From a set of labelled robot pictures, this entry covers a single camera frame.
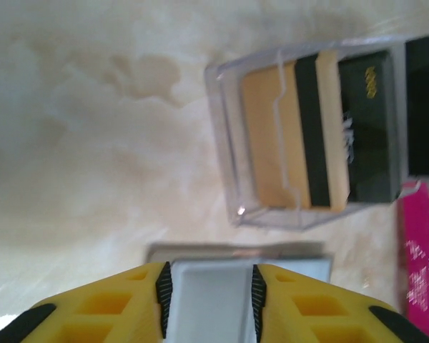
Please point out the pink candy bag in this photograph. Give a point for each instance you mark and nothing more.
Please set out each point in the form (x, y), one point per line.
(422, 257)

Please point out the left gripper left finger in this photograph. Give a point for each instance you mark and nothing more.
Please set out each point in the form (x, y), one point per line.
(103, 307)

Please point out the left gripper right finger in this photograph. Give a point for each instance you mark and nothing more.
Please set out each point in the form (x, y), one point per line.
(318, 311)

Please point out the clear acrylic card stand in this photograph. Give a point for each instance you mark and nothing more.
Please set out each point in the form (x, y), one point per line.
(229, 143)

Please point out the silver card with black stripe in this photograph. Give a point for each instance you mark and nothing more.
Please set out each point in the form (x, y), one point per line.
(418, 107)

